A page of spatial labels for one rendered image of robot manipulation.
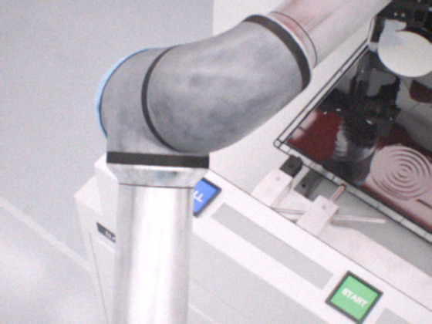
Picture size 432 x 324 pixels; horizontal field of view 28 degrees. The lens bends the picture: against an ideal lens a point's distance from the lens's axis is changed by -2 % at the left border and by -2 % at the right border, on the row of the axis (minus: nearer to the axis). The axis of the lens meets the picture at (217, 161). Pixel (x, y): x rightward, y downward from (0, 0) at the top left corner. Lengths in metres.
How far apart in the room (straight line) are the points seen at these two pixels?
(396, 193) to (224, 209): 0.27
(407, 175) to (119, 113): 0.53
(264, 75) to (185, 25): 1.88
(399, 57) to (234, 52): 0.65
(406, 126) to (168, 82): 0.59
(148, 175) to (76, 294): 1.29
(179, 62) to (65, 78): 1.74
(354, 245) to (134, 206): 0.42
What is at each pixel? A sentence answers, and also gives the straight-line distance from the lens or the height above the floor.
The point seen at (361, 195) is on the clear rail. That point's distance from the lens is 1.27.
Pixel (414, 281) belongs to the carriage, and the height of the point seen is 0.88.
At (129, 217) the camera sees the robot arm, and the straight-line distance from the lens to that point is 0.95.
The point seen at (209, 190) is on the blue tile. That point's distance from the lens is 1.18.
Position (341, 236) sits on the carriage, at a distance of 1.26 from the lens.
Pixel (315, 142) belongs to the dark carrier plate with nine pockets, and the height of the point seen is 0.90.
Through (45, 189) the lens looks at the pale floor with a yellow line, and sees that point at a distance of 2.37.
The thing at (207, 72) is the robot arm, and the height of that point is 1.32.
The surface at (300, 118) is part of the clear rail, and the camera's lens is 1.34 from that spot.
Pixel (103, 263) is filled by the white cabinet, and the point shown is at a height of 0.65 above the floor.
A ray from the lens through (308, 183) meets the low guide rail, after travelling 1.34.
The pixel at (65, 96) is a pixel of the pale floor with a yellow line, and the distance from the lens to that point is 2.55.
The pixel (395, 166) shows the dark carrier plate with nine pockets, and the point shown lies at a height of 0.90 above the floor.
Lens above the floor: 1.95
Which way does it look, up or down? 55 degrees down
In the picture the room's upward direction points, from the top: 2 degrees clockwise
